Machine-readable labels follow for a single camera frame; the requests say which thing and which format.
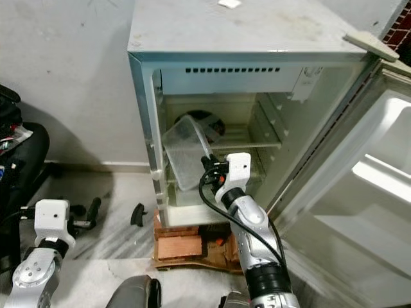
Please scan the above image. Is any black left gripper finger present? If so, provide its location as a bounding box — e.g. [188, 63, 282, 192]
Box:
[85, 196, 102, 230]

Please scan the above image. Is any clear fridge shelf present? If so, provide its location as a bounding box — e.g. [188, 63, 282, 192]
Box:
[167, 124, 283, 152]

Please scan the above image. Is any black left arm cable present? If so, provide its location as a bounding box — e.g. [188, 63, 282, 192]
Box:
[0, 207, 39, 302]

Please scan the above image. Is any grey robot left leg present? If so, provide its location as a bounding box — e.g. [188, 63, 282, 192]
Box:
[105, 274, 162, 308]

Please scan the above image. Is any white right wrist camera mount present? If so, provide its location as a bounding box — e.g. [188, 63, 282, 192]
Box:
[221, 152, 252, 193]

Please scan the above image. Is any clear plastic container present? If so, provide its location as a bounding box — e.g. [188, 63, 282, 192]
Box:
[161, 115, 214, 193]

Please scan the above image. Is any grey robot right leg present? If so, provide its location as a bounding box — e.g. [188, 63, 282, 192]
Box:
[221, 291, 252, 308]

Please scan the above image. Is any red brick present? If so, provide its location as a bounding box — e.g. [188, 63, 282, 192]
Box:
[223, 229, 247, 261]
[157, 230, 204, 261]

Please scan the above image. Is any brown wooden board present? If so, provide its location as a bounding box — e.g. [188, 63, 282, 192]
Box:
[152, 255, 249, 274]

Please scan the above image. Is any grey robot leg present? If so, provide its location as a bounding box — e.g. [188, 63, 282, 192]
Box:
[105, 274, 162, 308]
[221, 291, 252, 308]

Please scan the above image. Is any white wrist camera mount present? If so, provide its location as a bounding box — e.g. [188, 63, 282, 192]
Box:
[34, 199, 72, 242]
[221, 152, 252, 193]

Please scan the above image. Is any small black curved object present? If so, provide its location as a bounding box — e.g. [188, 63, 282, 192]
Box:
[130, 203, 147, 228]

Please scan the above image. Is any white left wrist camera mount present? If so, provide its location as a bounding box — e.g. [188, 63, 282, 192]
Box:
[34, 199, 72, 242]

